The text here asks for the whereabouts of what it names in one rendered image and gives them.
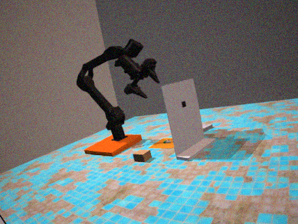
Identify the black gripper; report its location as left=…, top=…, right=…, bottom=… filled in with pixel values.
left=124, top=58, right=159, bottom=99

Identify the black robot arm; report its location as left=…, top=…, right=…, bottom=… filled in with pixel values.
left=77, top=39, right=143, bottom=141

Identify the orange square mat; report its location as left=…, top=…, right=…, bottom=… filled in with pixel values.
left=148, top=138, right=173, bottom=148

